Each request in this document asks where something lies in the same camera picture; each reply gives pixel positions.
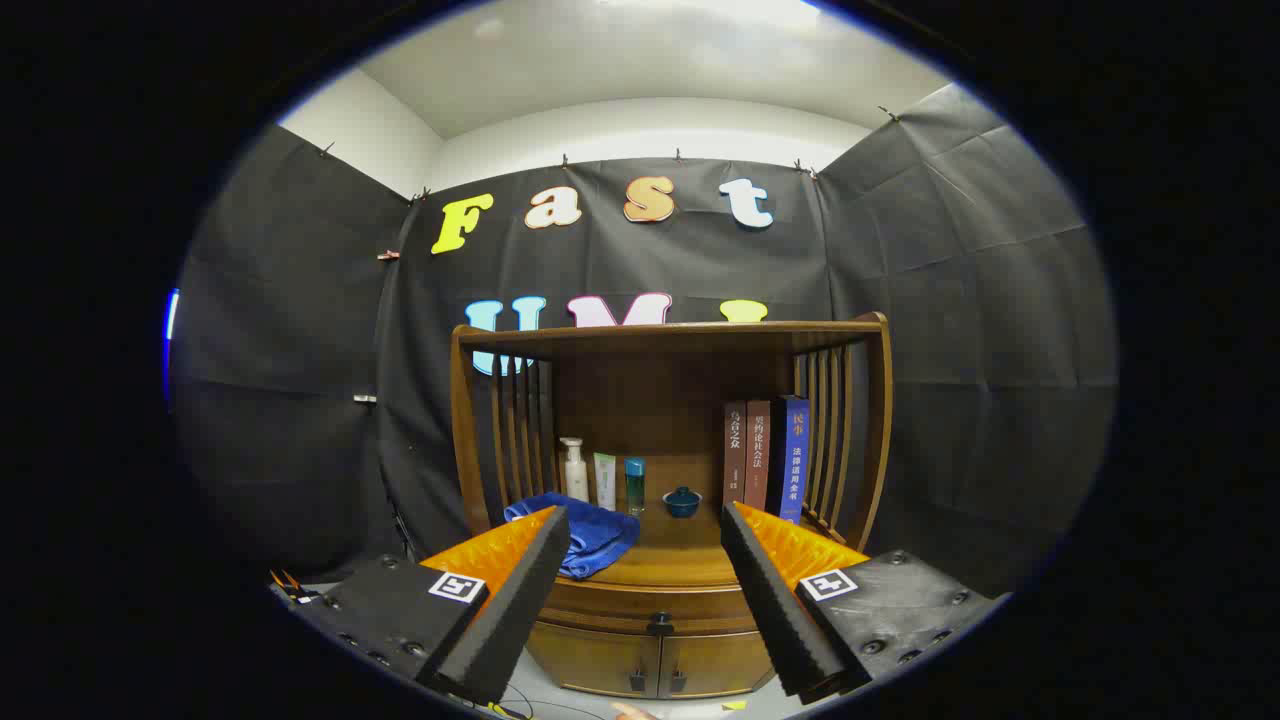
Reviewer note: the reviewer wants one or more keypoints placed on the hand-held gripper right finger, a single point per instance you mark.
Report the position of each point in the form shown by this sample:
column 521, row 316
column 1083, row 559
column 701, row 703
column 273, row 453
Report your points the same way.
column 775, row 610

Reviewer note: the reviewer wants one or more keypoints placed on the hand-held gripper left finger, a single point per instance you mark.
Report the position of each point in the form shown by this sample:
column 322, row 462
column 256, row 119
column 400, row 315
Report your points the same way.
column 515, row 610

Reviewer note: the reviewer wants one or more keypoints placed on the wooden drawer with black knob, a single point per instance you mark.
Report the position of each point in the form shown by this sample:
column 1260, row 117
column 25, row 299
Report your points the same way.
column 620, row 605

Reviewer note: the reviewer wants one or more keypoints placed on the wooden cabinet door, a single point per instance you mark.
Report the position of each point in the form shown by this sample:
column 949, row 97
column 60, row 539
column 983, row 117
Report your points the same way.
column 590, row 660
column 715, row 665

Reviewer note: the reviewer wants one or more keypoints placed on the wooden countertop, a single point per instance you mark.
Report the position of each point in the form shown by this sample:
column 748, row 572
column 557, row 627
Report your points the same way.
column 680, row 550

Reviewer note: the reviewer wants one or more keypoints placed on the wooden cabinet with slatted hutch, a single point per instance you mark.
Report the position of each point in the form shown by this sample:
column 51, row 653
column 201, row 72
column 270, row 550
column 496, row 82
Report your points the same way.
column 640, row 400

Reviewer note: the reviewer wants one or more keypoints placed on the blue folded towel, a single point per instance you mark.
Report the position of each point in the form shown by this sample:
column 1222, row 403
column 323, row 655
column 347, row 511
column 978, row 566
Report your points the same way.
column 600, row 535

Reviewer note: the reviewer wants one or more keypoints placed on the dark blue lidded bowl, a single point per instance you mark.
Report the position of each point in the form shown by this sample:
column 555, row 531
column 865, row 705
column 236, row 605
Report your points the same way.
column 682, row 503

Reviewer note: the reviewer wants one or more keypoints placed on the white pump bottle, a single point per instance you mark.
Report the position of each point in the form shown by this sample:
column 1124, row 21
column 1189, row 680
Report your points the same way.
column 576, row 480

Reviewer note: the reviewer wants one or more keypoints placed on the blue book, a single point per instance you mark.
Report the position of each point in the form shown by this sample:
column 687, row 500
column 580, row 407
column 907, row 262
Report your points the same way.
column 795, row 460

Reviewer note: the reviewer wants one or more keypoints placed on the brown book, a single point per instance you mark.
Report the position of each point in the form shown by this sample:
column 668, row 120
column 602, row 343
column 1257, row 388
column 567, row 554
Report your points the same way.
column 757, row 455
column 735, row 450

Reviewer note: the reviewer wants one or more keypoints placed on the white and green tube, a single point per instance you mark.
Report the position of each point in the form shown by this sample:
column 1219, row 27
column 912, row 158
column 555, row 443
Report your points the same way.
column 605, row 480

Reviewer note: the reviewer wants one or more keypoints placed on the teal bottle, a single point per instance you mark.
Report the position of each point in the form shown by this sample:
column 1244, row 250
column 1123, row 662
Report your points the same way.
column 635, row 485

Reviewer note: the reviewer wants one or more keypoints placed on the black backdrop cloth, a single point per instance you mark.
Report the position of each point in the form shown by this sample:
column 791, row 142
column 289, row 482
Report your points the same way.
column 950, row 300

